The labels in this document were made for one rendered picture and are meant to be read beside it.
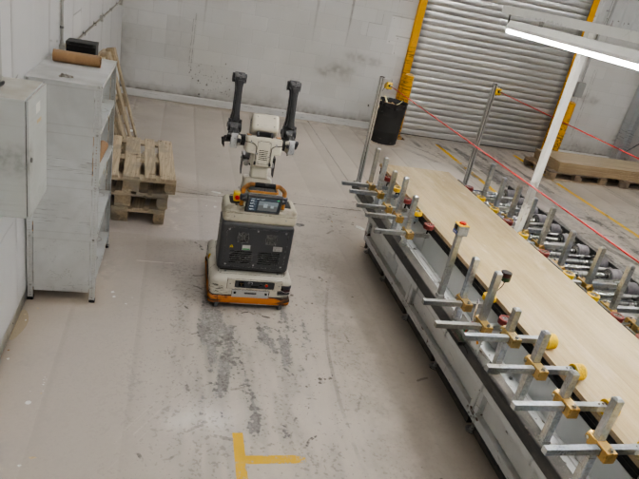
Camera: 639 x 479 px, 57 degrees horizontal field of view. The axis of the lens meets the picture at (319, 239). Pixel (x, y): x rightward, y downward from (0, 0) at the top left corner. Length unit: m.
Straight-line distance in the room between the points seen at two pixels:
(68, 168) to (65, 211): 0.30
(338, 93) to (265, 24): 1.71
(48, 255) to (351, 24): 7.40
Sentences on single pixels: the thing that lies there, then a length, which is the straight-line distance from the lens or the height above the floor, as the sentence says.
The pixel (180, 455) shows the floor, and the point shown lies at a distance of 3.40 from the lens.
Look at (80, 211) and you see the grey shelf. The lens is 4.22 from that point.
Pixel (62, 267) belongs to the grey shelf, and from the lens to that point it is 4.43.
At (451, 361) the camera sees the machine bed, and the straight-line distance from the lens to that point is 4.24.
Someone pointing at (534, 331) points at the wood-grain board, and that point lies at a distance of 3.45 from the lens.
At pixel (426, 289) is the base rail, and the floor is 0.68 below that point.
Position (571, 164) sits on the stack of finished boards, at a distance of 10.88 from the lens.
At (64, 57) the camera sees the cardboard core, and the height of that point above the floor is 1.59.
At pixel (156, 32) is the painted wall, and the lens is 10.28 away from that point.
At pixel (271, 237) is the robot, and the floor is 0.59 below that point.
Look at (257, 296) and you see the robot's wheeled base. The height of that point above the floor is 0.13.
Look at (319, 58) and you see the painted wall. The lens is 10.53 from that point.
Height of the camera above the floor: 2.44
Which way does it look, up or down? 24 degrees down
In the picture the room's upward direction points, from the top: 12 degrees clockwise
